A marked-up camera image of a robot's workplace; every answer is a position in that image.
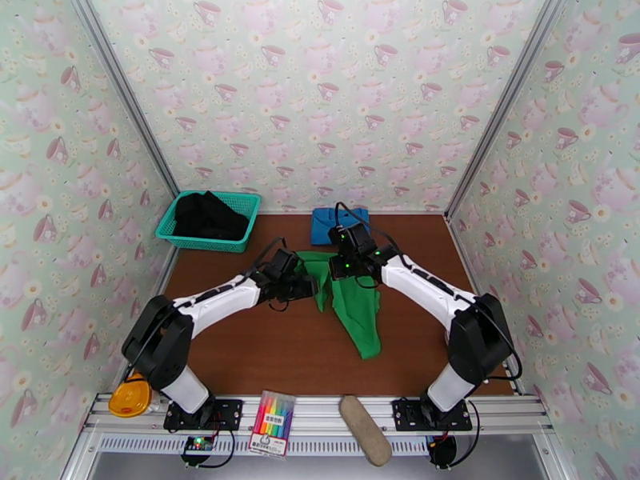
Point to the teal plastic laundry basket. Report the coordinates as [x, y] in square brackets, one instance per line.
[167, 231]

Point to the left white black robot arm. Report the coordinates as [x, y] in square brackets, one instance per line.
[220, 303]

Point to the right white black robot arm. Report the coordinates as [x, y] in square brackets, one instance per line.
[425, 288]

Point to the pack of coloured highlighters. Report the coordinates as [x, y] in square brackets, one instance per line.
[272, 423]

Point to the beige oblong stone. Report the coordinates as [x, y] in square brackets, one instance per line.
[367, 433]

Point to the small circuit board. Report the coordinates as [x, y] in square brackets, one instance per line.
[199, 445]

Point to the aluminium front rail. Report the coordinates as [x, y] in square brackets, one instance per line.
[320, 411]

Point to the green garment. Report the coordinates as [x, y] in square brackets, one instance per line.
[357, 313]

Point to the blue t-shirt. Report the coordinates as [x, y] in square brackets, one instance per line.
[322, 228]

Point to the black garment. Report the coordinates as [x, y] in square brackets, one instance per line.
[210, 218]

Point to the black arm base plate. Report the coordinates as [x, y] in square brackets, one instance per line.
[407, 416]
[227, 413]

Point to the orange translucent plastic lid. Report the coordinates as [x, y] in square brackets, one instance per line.
[131, 399]

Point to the aluminium frame post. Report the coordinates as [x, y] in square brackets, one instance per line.
[125, 98]
[505, 103]

